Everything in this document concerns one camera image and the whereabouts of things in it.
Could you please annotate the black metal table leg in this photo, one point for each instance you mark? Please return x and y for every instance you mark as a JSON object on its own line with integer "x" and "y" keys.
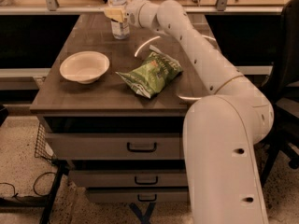
{"x": 45, "y": 202}

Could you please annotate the black wire mesh basket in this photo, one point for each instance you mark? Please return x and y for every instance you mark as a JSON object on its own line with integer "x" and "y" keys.
{"x": 42, "y": 148}

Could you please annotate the bottom drawer with handle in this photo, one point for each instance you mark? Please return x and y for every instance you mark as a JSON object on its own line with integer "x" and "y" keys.
{"x": 137, "y": 195}

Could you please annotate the clear plastic water bottle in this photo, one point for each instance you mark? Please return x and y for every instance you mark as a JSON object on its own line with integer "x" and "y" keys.
{"x": 120, "y": 30}

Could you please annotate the green chip bag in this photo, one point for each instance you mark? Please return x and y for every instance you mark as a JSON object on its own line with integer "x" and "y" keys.
{"x": 153, "y": 75}

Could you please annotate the top drawer with handle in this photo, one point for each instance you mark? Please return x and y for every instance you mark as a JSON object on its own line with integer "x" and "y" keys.
{"x": 116, "y": 146}

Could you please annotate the black office chair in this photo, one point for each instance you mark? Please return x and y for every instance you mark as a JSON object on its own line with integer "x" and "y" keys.
{"x": 282, "y": 94}

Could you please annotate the grey drawer cabinet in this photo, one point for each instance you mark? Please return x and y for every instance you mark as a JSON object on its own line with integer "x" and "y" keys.
{"x": 108, "y": 105}

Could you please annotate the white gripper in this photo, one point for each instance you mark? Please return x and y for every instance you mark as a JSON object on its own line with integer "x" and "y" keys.
{"x": 132, "y": 13}

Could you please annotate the middle drawer with handle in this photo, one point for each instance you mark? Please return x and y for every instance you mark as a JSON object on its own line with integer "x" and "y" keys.
{"x": 129, "y": 178}

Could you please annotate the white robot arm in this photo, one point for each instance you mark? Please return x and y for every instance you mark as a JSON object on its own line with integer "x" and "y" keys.
{"x": 220, "y": 129}

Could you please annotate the white paper bowl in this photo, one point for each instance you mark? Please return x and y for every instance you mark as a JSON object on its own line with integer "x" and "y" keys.
{"x": 84, "y": 67}

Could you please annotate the drawer with handle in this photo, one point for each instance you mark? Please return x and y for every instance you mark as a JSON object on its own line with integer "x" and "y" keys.
{"x": 116, "y": 146}
{"x": 137, "y": 195}
{"x": 129, "y": 178}

